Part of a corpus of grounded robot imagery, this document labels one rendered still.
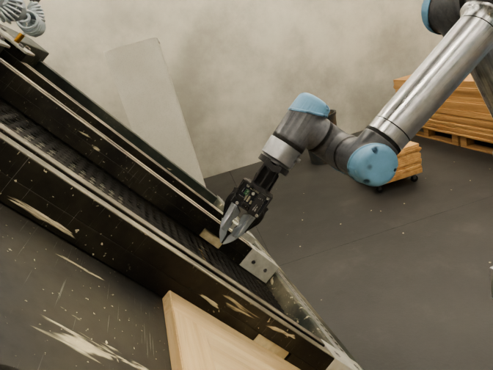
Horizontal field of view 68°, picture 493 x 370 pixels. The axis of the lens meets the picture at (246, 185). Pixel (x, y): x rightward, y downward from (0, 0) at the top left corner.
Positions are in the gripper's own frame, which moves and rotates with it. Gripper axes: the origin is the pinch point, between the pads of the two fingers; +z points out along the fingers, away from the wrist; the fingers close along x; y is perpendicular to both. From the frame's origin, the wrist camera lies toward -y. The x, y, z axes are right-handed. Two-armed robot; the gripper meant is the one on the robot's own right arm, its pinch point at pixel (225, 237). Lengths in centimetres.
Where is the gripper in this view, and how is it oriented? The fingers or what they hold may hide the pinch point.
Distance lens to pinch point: 82.2
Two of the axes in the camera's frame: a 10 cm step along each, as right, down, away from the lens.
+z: -5.4, 8.3, 1.0
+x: 8.3, 5.5, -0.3
